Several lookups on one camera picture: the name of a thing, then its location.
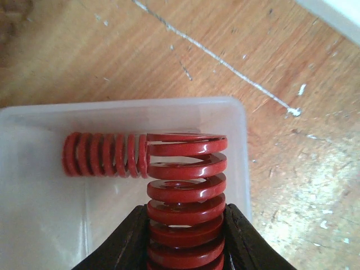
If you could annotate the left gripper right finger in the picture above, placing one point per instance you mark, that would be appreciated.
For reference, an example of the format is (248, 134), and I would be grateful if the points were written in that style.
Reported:
(244, 246)

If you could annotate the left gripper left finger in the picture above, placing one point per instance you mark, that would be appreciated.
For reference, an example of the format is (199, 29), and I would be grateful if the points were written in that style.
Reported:
(125, 248)

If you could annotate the translucent plastic spring bin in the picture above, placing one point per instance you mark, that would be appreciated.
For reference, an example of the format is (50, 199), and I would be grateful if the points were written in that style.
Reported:
(52, 221)

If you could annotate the white peg board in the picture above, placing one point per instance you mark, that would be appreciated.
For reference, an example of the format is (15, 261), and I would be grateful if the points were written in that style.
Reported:
(342, 15)

